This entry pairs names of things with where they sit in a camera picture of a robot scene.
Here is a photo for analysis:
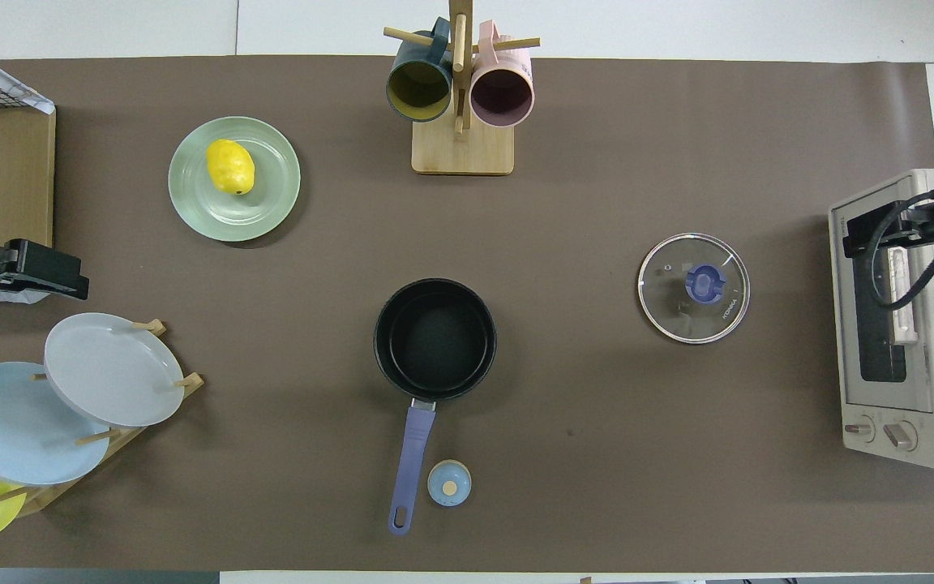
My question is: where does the glass lid blue knob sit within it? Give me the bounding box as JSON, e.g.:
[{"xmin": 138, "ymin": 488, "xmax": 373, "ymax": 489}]
[{"xmin": 637, "ymin": 233, "xmax": 752, "ymax": 346}]

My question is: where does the grey plate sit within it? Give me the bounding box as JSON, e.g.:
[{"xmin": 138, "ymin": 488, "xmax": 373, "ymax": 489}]
[{"xmin": 44, "ymin": 312, "xmax": 186, "ymax": 428}]

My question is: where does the light blue plate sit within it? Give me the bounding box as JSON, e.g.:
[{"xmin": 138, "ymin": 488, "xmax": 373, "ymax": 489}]
[{"xmin": 0, "ymin": 361, "xmax": 111, "ymax": 487}]

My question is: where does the wooden plate rack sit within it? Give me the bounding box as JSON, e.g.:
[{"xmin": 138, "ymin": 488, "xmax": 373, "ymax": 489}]
[{"xmin": 0, "ymin": 319, "xmax": 205, "ymax": 518}]

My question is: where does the mint green plate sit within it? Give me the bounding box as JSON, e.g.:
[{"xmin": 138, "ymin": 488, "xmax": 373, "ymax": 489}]
[{"xmin": 168, "ymin": 116, "xmax": 302, "ymax": 243}]

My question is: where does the brown table mat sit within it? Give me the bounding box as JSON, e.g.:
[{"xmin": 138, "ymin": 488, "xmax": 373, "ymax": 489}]
[{"xmin": 0, "ymin": 55, "xmax": 934, "ymax": 573}]

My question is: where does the pink ribbed mug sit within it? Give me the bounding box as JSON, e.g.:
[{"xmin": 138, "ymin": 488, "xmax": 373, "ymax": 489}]
[{"xmin": 469, "ymin": 20, "xmax": 535, "ymax": 128}]

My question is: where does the dark blue saucepan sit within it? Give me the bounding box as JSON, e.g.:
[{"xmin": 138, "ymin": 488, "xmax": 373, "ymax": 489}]
[{"xmin": 373, "ymin": 278, "xmax": 498, "ymax": 536}]

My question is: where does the wooden mug tree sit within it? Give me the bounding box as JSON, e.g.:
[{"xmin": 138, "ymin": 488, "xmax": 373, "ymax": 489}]
[{"xmin": 383, "ymin": 0, "xmax": 542, "ymax": 176}]

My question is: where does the dark teal mug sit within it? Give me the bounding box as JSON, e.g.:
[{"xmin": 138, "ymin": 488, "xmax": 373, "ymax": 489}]
[{"xmin": 386, "ymin": 18, "xmax": 455, "ymax": 123}]

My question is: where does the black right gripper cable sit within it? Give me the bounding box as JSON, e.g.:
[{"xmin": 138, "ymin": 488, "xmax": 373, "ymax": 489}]
[{"xmin": 872, "ymin": 188, "xmax": 934, "ymax": 311}]

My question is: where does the black wire basket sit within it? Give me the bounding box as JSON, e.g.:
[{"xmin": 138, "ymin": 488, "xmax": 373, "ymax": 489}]
[{"xmin": 0, "ymin": 67, "xmax": 40, "ymax": 112}]

